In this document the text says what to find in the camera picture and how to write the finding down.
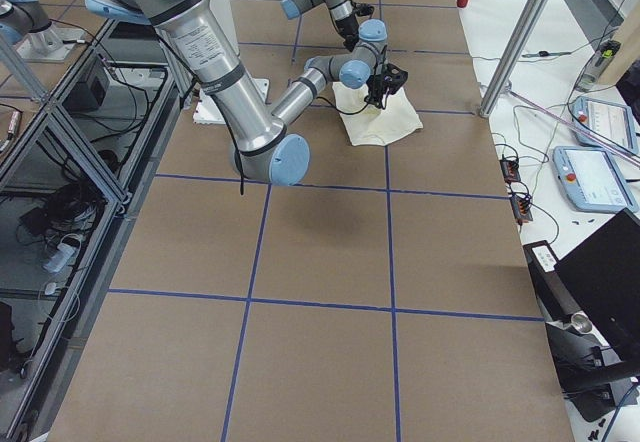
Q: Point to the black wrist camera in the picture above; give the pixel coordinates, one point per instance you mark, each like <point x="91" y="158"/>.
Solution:
<point x="363" y="9"/>
<point x="392" y="79"/>

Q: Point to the near blue teach pendant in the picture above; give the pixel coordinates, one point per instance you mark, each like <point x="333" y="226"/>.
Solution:
<point x="591" y="180"/>

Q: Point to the blue teach pendant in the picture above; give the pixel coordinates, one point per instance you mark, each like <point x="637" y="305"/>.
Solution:
<point x="591" y="180"/>
<point x="612" y="121"/>

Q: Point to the reacher grabber stick white claw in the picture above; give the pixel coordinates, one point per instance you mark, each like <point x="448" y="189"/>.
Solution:
<point x="580" y="128"/>

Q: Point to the cream long-sleeve cat shirt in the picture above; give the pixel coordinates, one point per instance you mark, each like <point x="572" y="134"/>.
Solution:
<point x="373" y="126"/>

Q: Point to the far blue teach pendant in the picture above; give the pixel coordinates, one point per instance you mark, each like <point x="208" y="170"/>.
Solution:
<point x="612" y="121"/>

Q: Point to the aluminium frame post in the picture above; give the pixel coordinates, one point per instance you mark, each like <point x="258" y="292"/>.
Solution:
<point x="513" y="50"/>

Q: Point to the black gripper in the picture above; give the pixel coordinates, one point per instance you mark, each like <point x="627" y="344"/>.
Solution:
<point x="351" y="27"/>
<point x="378" y="85"/>

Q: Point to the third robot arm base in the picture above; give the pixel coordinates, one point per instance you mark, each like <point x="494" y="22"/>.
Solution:
<point x="26" y="25"/>

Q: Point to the orange black connector box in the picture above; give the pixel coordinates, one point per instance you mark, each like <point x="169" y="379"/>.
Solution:
<point x="510" y="170"/>
<point x="521" y="208"/>

